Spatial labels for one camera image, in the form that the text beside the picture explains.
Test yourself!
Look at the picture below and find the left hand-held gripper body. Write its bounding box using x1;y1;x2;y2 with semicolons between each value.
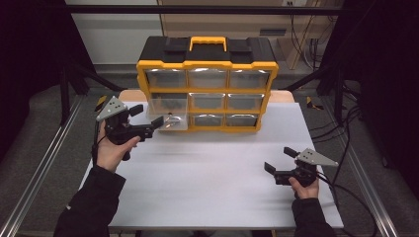
96;95;155;145

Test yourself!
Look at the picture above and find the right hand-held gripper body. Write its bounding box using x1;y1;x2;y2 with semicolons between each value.
274;147;340;188

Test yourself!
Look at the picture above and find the clear plastic drawer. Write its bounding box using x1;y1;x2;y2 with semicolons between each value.
146;93;190;131

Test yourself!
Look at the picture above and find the yellow black organizer cabinet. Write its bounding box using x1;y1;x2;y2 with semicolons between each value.
135;35;280;133

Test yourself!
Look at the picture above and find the person's right hand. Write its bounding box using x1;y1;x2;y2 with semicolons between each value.
288;176;321;200

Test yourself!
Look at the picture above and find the person's left hand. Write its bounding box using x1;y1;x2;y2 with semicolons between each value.
96;119;141;174

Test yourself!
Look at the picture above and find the light wooden table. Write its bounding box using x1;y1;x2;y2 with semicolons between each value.
118;89;296;104

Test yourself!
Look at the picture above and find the yellow black tape marker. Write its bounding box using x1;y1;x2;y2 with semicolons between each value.
94;95;109;113
305;96;325;111

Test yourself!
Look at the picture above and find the black metal stand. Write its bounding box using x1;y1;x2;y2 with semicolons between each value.
283;63;346;126
58;62;126;126

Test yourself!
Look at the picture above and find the group of clear organizer drawers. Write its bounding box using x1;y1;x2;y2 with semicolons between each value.
145;68;271;127

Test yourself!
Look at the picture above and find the black crossbar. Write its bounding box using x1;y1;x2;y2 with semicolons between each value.
63;4;345;16

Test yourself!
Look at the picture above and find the black curtain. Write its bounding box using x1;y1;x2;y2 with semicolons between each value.
320;0;419;192
0;0;97;161

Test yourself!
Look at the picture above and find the light wooden cabinet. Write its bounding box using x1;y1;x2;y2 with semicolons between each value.
159;0;334;71

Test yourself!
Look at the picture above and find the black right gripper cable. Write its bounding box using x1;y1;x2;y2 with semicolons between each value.
315;172;379;237

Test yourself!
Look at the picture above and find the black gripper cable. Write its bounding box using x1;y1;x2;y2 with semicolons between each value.
315;172;379;237
91;129;107;166

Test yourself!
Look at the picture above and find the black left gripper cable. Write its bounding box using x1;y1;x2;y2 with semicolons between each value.
91;129;107;166

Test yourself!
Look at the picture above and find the black floor cable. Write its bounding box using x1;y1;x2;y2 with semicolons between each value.
309;105;362;186

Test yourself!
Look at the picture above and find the aluminium frame rail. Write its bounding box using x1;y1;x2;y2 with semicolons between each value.
0;95;85;237
342;141;401;237

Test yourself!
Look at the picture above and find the bundle of black cables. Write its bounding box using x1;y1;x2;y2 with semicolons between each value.
289;13;331;71

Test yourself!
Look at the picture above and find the black wall plate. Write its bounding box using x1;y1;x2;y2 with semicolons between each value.
259;28;288;37

